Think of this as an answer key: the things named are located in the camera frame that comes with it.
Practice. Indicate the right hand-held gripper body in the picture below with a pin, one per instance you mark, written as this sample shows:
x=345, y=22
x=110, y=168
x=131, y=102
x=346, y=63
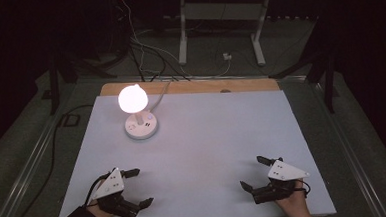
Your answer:
x=284, y=173

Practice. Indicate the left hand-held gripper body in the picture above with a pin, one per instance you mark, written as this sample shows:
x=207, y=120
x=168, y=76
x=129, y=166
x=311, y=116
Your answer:
x=109, y=187

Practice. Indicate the person's left hand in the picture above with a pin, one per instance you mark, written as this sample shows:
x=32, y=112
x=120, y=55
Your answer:
x=95, y=211

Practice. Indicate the person's right hand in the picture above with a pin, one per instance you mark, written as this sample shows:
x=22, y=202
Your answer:
x=294, y=207

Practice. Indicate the round white socket base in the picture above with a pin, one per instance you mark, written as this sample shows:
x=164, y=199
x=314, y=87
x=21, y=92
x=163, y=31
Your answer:
x=142, y=130

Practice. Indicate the white table mat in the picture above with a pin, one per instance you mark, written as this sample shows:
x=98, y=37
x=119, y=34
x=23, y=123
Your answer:
x=200, y=154

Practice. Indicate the glowing white light bulb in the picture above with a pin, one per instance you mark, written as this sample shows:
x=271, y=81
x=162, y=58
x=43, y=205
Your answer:
x=133, y=99

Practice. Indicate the white plug adapter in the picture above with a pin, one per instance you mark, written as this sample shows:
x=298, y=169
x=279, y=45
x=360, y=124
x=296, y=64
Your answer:
x=227, y=56

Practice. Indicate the black tripod stand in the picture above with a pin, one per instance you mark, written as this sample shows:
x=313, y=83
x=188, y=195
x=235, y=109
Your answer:
x=55, y=72
x=323, y=58

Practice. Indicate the black power strip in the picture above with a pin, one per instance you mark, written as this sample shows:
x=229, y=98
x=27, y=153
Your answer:
x=291, y=17

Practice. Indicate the white metal stand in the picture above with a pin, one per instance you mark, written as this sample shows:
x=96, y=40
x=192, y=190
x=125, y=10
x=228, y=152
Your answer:
x=222, y=12

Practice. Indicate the metal floor rail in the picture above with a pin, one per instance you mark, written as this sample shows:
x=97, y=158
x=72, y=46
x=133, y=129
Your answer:
x=21, y=177
x=353, y=156

